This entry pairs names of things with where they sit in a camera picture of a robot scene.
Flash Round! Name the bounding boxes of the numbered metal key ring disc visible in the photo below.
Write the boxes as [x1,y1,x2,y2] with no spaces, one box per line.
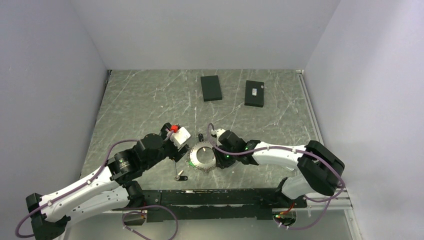
[186,141,216,173]

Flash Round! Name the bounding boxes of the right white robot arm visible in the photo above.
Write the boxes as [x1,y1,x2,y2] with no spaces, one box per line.
[207,128,345,208]

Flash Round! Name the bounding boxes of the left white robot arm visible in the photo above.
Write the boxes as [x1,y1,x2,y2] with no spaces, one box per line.
[25,122,191,240]

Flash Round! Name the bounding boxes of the black head key near screwdriver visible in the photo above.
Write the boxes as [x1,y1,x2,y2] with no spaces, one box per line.
[174,170,189,181]

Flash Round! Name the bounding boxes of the black head key upper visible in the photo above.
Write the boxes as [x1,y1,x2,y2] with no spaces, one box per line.
[198,133,204,142]

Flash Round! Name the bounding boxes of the plain black box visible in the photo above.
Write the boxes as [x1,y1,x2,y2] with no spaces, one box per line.
[200,75,223,102]

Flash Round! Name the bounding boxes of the black box with label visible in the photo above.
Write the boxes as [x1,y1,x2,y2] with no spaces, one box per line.
[244,80,265,108]

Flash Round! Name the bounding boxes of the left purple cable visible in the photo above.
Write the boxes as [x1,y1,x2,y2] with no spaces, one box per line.
[14,129,180,240]

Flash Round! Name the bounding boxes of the purple cable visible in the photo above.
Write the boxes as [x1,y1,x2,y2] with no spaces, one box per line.
[14,129,180,240]
[206,122,347,231]

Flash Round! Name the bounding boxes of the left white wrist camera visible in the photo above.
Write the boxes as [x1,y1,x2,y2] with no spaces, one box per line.
[169,127,191,149]

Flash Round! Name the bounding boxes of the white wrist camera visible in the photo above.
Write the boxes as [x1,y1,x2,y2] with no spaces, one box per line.
[169,127,191,149]
[215,128,227,139]

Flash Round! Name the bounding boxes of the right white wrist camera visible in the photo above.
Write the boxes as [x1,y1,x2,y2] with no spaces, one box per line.
[215,128,227,139]

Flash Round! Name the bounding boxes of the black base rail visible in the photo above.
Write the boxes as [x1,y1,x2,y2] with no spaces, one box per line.
[124,187,307,223]

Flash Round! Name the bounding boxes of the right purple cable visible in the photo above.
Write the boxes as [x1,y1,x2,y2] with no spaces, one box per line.
[206,122,347,231]

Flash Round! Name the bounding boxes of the aluminium frame rail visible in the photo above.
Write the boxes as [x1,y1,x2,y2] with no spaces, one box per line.
[304,187,352,210]

